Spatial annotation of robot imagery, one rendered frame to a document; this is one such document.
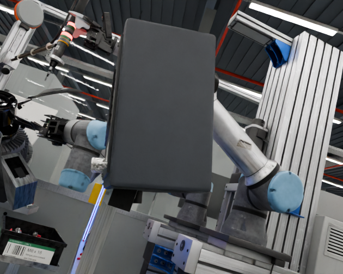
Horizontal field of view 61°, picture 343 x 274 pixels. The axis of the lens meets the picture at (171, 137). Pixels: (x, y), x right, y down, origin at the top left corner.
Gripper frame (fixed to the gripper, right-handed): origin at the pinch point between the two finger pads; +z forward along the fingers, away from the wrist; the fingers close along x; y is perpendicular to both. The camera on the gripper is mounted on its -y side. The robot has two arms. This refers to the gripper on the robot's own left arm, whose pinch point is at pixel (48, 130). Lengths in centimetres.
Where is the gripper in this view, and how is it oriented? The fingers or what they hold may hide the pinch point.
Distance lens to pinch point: 108.5
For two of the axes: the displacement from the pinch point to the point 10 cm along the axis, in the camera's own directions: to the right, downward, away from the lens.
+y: -6.1, -2.9, -7.4
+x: -2.4, 9.5, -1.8
